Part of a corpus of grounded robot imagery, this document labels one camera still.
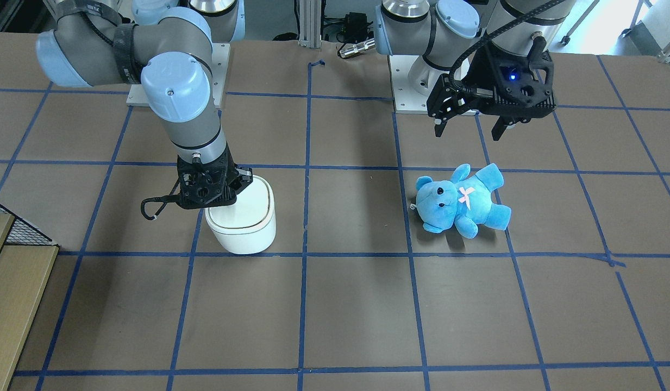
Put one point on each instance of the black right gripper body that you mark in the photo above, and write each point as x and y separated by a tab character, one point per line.
240	181

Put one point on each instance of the white trash can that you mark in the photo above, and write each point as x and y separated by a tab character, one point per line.
249	225

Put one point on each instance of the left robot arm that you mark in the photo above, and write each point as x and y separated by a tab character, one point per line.
443	32

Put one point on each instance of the wire mesh basket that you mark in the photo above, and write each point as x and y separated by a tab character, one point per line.
22	232

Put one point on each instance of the blue teddy bear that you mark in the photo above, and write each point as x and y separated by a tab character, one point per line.
464	201

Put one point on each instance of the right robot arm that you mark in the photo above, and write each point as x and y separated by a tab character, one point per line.
166	49

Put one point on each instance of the aluminium frame post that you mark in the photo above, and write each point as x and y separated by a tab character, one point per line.
310	22

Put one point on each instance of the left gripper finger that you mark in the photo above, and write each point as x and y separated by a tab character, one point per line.
440	122
502	124

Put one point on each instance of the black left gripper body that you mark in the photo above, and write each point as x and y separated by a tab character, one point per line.
477	72

